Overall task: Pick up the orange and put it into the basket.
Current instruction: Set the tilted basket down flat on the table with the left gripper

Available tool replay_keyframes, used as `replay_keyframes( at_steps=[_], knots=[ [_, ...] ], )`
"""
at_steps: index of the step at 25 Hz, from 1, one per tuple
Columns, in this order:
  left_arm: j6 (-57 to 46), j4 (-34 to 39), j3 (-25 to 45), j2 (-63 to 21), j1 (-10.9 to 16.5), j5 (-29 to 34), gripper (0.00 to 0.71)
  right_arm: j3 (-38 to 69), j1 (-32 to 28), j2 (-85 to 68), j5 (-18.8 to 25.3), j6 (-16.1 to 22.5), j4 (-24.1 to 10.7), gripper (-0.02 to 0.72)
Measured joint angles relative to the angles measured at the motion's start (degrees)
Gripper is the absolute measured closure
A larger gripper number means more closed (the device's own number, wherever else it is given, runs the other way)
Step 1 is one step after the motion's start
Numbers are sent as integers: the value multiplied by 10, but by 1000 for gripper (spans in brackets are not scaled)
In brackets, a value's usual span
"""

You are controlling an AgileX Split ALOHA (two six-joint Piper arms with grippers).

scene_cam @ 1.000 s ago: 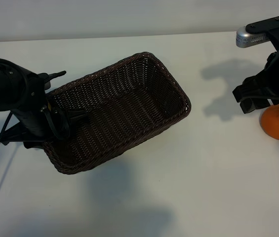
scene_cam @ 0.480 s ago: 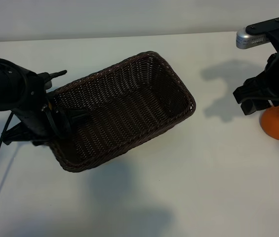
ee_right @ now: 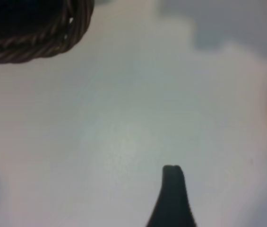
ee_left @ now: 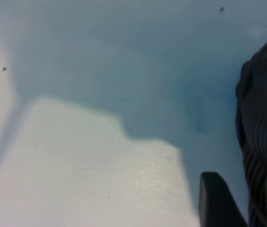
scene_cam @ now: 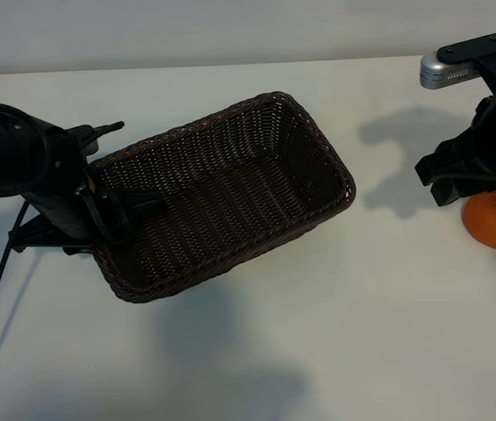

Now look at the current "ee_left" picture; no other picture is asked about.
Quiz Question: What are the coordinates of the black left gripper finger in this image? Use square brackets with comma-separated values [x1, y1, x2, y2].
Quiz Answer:
[198, 171, 249, 227]

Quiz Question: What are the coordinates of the dark brown woven basket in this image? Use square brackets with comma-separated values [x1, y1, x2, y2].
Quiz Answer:
[235, 35, 267, 227]

